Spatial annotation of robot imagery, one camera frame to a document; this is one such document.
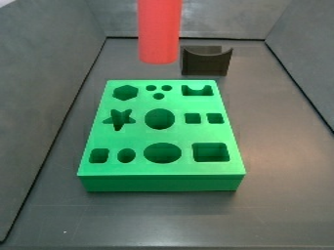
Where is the red oval cylinder peg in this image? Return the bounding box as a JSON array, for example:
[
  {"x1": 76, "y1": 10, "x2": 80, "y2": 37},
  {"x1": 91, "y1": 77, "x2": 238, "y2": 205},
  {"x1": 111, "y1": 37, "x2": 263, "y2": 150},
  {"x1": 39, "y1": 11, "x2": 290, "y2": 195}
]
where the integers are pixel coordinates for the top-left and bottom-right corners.
[{"x1": 138, "y1": 0, "x2": 183, "y2": 64}]

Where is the green shape sorter board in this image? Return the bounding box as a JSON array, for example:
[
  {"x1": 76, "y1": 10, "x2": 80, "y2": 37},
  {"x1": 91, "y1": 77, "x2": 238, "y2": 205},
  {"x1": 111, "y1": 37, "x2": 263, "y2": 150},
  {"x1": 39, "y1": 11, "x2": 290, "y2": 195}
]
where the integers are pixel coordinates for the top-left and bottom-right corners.
[{"x1": 77, "y1": 79, "x2": 247, "y2": 191}]

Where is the black curved holder block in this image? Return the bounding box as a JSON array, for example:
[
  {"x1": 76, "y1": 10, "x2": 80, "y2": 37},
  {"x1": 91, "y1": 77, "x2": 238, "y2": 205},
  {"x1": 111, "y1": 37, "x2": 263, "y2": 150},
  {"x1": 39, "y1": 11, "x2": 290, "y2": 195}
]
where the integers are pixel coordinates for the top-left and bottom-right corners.
[{"x1": 180, "y1": 46, "x2": 234, "y2": 76}]

